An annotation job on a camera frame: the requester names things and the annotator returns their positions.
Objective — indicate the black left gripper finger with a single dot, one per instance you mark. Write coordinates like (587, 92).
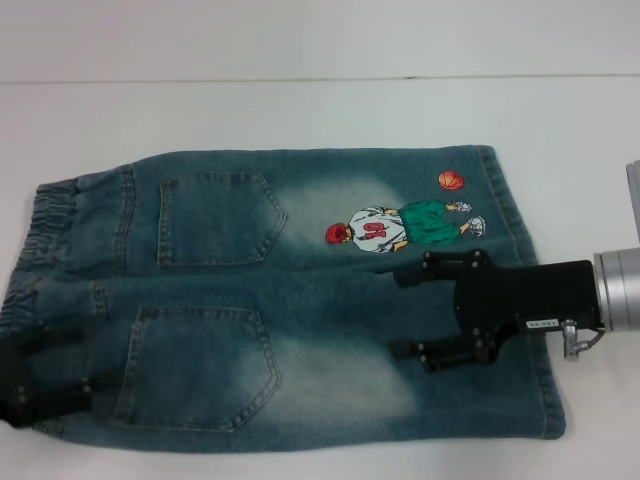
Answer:
(55, 397)
(55, 340)

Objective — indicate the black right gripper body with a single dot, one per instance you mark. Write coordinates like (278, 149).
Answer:
(530, 292)

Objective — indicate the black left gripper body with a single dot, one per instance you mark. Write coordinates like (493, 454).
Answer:
(10, 412)

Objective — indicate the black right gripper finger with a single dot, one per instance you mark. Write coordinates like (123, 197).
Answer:
(440, 267)
(440, 352)

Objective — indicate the blue denim shorts with embroidery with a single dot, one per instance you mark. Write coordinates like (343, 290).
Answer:
(320, 320)

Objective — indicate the silver right wrist connector plug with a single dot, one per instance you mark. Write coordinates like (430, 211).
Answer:
(570, 340)

